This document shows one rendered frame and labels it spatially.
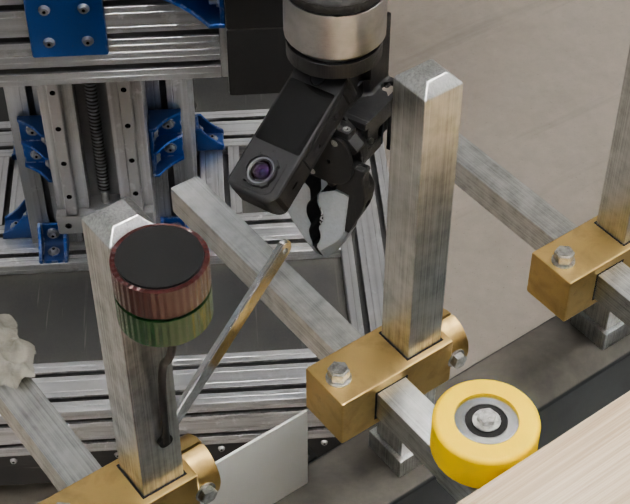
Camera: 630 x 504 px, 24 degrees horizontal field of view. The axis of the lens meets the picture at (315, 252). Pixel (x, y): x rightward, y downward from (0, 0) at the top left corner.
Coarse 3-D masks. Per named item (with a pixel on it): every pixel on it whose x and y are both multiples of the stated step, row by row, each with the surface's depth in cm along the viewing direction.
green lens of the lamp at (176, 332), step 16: (208, 304) 89; (128, 320) 88; (144, 320) 87; (160, 320) 87; (176, 320) 87; (192, 320) 88; (208, 320) 89; (128, 336) 89; (144, 336) 88; (160, 336) 88; (176, 336) 88; (192, 336) 89
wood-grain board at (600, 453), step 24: (624, 408) 108; (576, 432) 107; (600, 432) 107; (624, 432) 107; (528, 456) 105; (552, 456) 105; (576, 456) 105; (600, 456) 105; (624, 456) 105; (504, 480) 104; (528, 480) 104; (552, 480) 104; (576, 480) 104; (600, 480) 104; (624, 480) 104
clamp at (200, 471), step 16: (192, 448) 110; (112, 464) 108; (192, 464) 109; (208, 464) 109; (80, 480) 107; (96, 480) 107; (112, 480) 107; (128, 480) 107; (176, 480) 107; (192, 480) 108; (208, 480) 109; (64, 496) 106; (80, 496) 106; (96, 496) 106; (112, 496) 106; (128, 496) 106; (144, 496) 106; (160, 496) 106; (176, 496) 108; (192, 496) 109; (208, 496) 109
